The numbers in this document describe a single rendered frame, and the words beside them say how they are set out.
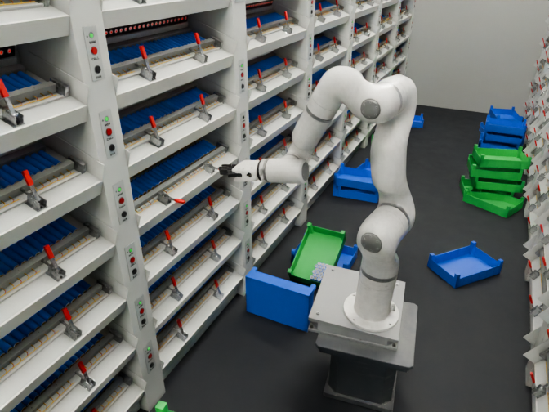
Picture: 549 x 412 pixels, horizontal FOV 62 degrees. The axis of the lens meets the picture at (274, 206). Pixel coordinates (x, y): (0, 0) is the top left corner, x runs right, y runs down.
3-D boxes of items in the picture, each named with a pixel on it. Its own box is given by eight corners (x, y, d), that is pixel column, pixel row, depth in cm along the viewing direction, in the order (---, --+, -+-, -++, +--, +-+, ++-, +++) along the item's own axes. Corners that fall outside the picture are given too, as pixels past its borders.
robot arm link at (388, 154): (363, 244, 142) (384, 221, 154) (399, 253, 136) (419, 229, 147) (359, 82, 121) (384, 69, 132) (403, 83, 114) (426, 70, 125)
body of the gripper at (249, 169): (260, 185, 156) (232, 185, 161) (273, 175, 164) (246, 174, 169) (256, 165, 153) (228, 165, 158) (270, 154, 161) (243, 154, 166)
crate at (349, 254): (357, 257, 246) (358, 244, 242) (345, 278, 230) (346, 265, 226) (305, 244, 257) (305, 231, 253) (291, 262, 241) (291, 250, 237)
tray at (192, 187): (235, 166, 186) (242, 146, 181) (136, 239, 138) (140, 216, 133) (195, 143, 190) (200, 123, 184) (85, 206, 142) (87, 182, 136)
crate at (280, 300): (307, 332, 197) (314, 320, 203) (309, 295, 187) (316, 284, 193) (246, 311, 208) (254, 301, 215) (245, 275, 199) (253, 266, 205)
